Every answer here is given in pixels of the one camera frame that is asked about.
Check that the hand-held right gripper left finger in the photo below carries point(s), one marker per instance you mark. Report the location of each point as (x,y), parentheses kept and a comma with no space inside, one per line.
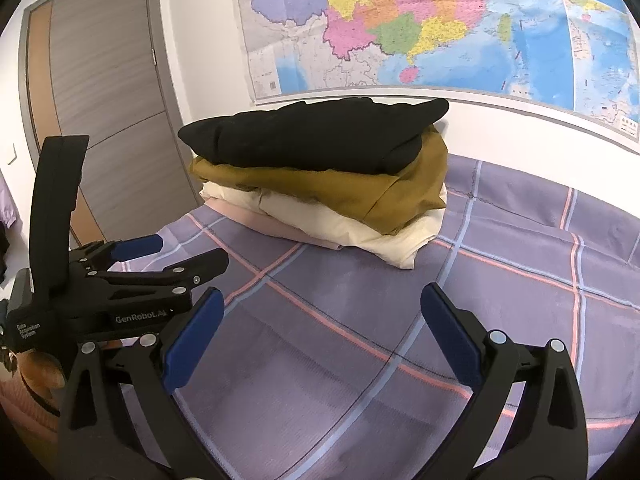
(192,340)

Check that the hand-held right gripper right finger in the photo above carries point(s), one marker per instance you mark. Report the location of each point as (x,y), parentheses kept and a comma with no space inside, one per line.
(450,335)

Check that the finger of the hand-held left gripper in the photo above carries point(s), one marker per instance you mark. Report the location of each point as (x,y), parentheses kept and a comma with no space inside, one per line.
(137,247)
(200,265)

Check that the black coat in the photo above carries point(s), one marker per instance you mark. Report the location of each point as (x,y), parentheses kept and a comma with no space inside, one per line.
(310,135)

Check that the person's left forearm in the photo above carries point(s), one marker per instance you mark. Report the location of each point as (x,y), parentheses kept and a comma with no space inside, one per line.
(20,410)

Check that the person's left hand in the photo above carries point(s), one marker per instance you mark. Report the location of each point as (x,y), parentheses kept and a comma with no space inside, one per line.
(42,370)

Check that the lilac hanging cloth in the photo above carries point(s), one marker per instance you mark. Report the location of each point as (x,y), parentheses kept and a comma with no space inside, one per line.
(6,200)

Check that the purple plaid bed sheet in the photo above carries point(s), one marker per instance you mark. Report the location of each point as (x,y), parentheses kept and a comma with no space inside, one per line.
(400,310)

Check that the dark cloth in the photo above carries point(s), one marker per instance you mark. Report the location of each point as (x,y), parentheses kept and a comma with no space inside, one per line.
(3,252)

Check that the pale pink garment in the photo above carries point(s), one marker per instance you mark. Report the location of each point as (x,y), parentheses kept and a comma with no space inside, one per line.
(250,220)

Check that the cream garment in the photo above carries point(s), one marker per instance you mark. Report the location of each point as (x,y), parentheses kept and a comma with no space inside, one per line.
(350,230)

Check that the grey wooden door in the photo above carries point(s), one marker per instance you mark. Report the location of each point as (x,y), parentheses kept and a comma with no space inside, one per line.
(110,85)

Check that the mustard brown garment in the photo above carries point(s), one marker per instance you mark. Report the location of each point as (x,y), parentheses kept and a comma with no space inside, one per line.
(350,185)

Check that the colourful wall map poster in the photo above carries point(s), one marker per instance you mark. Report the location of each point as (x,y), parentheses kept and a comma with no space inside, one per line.
(450,20)

